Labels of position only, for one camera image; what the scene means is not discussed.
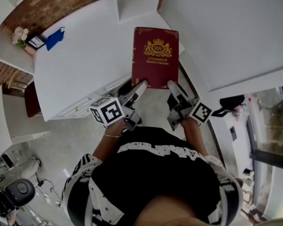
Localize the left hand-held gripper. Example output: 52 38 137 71
89 79 149 133

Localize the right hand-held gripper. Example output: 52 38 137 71
166 80 214 132

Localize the dark red gold-print book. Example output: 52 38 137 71
131 26 180 89

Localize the person's left forearm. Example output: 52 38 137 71
92 120 128 160

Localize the person's right forearm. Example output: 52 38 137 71
180 118 209 157

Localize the white desk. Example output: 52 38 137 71
33 10 186 122

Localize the black padded stand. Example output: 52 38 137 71
211 97 247 119

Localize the person's torso black white shirt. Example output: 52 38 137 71
61 126 245 226

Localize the blue cloth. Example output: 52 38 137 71
45 26 66 52

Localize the black framed glass door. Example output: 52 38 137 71
244 85 283 168

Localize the pink vase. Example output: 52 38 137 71
23 45 37 56

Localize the pale pink flower bunch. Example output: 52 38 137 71
11 26 30 48

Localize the white side shelf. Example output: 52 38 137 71
0 22 36 75

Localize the white low table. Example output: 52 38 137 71
0 85 52 164

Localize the small screen device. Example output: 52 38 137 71
0 152 16 170

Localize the black padded headrest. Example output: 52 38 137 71
4 178 36 208

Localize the black picture frame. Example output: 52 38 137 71
25 34 47 51

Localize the tangle of floor cables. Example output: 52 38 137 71
35 179 62 207

